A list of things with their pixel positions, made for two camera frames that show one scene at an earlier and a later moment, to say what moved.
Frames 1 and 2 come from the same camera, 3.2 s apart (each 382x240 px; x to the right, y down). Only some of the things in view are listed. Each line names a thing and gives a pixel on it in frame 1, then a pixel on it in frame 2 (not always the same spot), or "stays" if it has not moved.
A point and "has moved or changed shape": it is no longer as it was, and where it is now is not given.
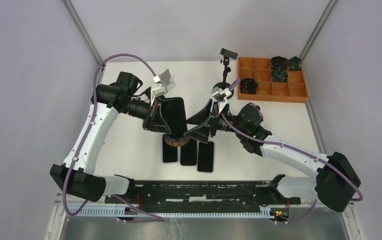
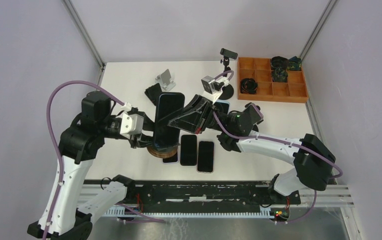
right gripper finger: (201, 132) → (192, 121)
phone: (173, 111) has moved or changed shape
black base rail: (141, 193) stays
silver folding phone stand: (166, 79) stays
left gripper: (160, 125) → (144, 139)
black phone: (188, 153) stays
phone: (205, 157) stays
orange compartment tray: (259, 69) stays
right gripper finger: (202, 115) → (197, 104)
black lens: (248, 85) stays
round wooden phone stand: (177, 142) → (163, 153)
